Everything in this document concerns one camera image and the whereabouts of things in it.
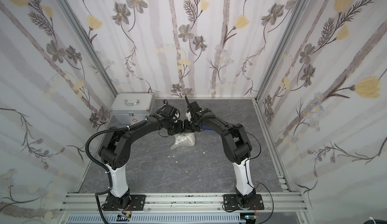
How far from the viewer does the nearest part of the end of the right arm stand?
727 mm

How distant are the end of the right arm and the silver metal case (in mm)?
274

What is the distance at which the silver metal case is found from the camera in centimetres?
95
